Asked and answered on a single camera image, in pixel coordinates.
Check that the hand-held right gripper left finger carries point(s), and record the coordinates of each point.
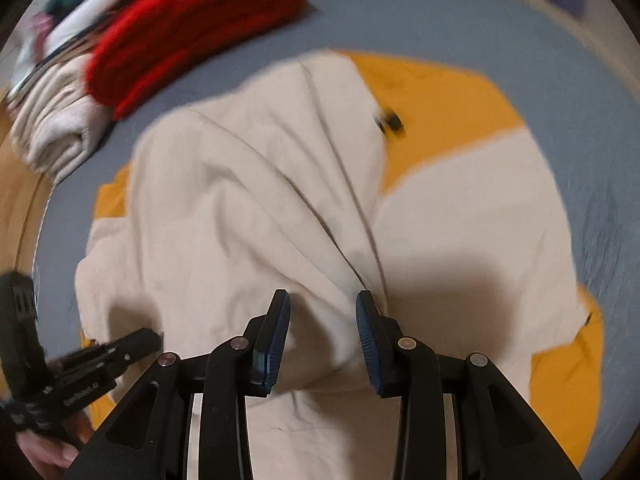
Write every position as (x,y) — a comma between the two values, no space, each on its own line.
(272,340)

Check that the grey quilted mattress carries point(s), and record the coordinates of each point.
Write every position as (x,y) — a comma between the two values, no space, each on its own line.
(350,25)

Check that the cream fleece folded blanket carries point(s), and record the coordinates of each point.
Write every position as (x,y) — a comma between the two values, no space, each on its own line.
(55,125)

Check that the person's left hand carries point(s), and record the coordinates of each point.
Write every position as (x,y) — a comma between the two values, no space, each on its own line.
(45,452)

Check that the white folded quilt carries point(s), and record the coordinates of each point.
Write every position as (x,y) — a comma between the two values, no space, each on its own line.
(95,10)

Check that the red folded blanket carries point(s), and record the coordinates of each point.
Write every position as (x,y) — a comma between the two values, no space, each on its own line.
(190,30)

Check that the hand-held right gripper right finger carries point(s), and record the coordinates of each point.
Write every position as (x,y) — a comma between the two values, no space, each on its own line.
(367,340)

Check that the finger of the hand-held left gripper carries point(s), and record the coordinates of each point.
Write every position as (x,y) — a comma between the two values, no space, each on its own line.
(115,350)

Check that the wooden bed frame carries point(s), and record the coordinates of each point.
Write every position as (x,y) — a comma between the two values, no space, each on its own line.
(20,210)

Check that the beige and orange jacket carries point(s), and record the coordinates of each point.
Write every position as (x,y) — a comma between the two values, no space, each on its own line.
(250,210)

